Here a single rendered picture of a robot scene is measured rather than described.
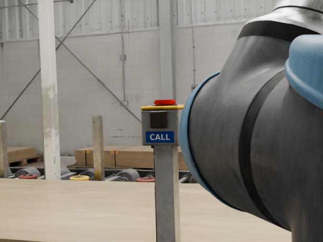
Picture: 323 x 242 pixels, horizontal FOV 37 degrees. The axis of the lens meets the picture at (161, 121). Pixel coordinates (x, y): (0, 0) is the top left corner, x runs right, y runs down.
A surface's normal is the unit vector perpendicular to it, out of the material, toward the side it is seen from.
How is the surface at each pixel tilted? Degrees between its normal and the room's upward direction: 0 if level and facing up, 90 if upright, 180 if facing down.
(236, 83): 50
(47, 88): 90
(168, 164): 90
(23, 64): 90
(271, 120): 68
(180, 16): 90
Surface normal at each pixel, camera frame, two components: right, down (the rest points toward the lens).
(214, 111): -0.88, -0.36
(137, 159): -0.39, 0.06
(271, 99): -0.77, -0.58
